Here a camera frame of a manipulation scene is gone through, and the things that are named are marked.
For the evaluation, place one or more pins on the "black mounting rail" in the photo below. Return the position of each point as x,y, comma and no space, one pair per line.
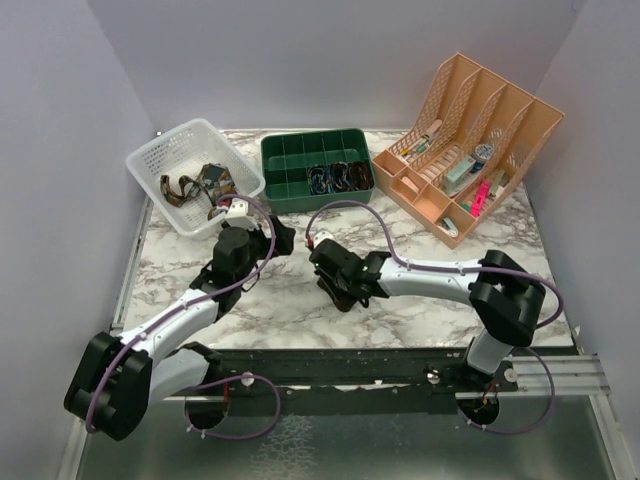
311,382

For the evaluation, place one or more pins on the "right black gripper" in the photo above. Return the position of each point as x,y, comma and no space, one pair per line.
339,292

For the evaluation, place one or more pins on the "brown ties pile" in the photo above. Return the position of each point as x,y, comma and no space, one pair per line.
212,182

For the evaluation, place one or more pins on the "pink highlighter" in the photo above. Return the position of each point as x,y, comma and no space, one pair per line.
480,198

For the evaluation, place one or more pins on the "teal white box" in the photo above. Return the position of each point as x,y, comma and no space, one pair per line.
454,176

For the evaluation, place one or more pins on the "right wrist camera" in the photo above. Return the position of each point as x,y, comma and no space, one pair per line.
313,241

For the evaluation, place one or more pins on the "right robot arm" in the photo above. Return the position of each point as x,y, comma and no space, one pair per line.
507,299

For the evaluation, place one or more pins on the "brown red patterned tie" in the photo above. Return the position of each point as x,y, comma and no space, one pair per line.
344,299

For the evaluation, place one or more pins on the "blue rolled tie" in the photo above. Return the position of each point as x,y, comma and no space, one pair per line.
318,180

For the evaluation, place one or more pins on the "round tape tin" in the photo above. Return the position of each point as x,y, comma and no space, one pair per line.
481,155

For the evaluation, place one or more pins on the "brown rolled tie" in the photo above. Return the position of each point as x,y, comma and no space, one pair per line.
360,176

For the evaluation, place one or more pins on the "dark orange rolled tie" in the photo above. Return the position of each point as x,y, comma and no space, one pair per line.
339,178

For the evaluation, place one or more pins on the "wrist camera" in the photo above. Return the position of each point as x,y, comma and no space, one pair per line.
313,241
237,215

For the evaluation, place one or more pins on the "pink eraser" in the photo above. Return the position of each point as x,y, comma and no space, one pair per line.
410,184

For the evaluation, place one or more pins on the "white plastic basket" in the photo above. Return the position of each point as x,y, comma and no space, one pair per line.
183,152

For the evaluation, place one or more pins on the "white small stapler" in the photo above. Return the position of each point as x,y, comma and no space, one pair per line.
448,225

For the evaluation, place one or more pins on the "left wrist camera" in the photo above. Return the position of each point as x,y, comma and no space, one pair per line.
237,215

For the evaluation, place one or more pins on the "green compartment tray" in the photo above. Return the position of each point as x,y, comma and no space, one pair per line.
305,171

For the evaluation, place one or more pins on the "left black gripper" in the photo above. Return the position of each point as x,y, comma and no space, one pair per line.
282,243

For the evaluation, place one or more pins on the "peach desk organizer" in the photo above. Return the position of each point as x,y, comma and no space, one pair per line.
476,136

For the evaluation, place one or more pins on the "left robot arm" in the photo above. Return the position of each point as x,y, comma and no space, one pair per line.
119,377

